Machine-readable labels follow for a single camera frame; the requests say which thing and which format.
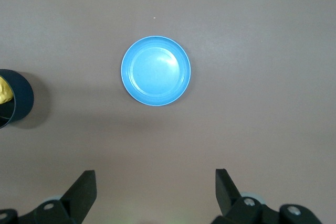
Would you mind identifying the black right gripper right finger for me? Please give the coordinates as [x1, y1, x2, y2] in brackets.
[211, 168, 283, 224]

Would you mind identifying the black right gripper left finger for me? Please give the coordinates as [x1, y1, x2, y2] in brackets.
[20, 170, 97, 224]

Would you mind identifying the yellow potato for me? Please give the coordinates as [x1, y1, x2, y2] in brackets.
[0, 75, 14, 105]

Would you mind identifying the brown table cover mat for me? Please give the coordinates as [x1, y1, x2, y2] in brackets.
[0, 0, 336, 224]

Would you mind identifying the blue round plate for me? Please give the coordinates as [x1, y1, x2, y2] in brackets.
[120, 35, 192, 107]

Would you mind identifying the black pot with blue handle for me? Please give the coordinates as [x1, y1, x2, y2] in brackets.
[0, 68, 35, 130]

